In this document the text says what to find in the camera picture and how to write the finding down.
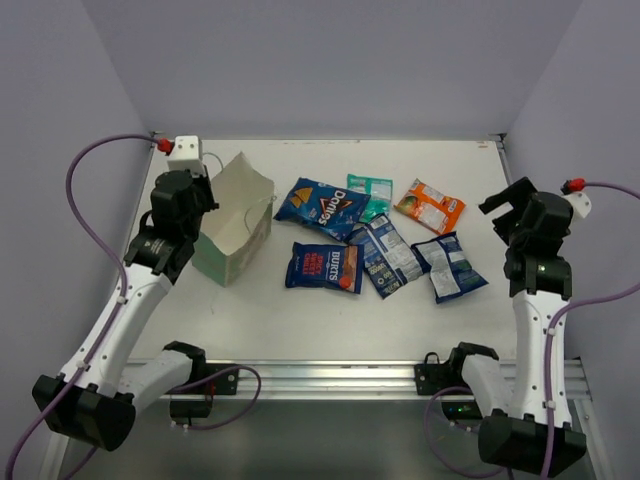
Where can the dark blue snack bag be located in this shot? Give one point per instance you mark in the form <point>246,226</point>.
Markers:
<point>389,261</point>

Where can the blue Burts crisps bag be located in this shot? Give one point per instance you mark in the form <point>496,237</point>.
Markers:
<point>335,267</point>

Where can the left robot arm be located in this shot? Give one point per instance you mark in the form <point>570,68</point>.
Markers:
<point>89,400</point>

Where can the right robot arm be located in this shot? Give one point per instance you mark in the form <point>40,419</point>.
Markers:
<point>526,425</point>

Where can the teal candy packet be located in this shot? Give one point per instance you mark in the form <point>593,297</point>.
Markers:
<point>380,193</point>

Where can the aluminium rail frame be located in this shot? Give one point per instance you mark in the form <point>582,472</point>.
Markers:
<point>298,345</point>

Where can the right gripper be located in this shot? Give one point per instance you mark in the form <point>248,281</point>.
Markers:
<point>518,193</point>

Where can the blue white crisps bag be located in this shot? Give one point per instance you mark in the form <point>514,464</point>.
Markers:
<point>450,272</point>

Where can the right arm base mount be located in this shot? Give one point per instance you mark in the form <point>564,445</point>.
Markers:
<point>432,376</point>

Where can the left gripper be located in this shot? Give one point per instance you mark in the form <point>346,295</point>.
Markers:
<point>205,189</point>

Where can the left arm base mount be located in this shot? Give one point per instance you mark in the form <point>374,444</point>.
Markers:
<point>195,400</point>

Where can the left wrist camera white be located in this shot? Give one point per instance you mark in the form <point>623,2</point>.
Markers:
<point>184,153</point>

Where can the green paper bag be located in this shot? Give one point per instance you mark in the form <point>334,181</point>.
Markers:
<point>231,236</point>

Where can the blue Doritos bag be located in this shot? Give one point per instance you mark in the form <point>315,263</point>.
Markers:
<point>334,211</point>

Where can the orange snack packet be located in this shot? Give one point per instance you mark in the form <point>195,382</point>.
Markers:
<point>430,208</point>

